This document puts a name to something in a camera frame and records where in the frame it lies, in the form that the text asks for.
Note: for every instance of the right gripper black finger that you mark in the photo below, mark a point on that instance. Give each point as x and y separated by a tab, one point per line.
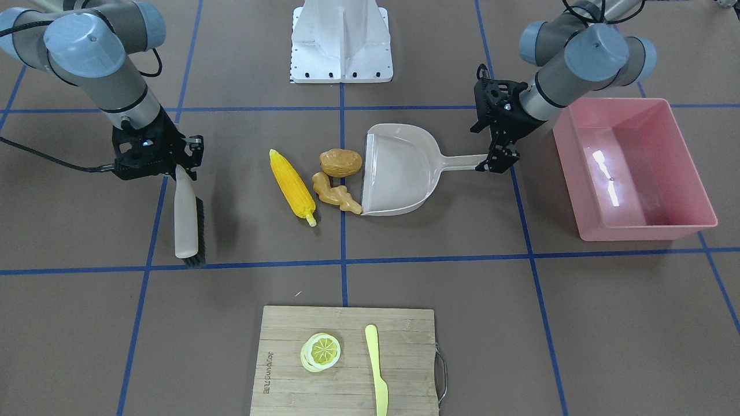
193	154

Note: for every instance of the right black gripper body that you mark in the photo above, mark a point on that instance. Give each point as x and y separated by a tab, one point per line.
171	140

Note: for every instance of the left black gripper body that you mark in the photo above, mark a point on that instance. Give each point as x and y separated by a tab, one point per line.
514	124

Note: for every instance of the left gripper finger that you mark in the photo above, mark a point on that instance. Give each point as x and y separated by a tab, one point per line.
492	162
507	155

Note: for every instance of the beige plastic dustpan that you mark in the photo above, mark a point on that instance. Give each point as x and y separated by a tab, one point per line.
402	167

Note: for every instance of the beige brush black bristles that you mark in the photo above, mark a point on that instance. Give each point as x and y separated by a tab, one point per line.
188	221

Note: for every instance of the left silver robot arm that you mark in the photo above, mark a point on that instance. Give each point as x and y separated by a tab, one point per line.
578	52

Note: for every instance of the pink plastic bin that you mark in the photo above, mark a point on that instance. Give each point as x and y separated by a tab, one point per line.
628	171

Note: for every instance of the yellow toy corn cob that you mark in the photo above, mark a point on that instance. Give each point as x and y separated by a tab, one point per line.
293	188

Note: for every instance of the brown toy potato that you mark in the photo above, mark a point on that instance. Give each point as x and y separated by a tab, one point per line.
340	162

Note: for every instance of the tan toy ginger root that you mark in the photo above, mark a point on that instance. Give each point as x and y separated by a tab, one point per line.
337	196

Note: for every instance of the bamboo cutting board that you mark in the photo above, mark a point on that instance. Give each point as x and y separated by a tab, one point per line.
407	356

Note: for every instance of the yellow plastic toy knife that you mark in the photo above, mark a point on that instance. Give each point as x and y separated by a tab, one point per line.
380	387

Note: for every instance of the yellow toy lemon slice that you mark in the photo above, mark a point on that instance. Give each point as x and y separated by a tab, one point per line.
320	352

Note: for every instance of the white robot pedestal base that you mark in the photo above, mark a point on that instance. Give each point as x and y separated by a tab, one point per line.
340	42

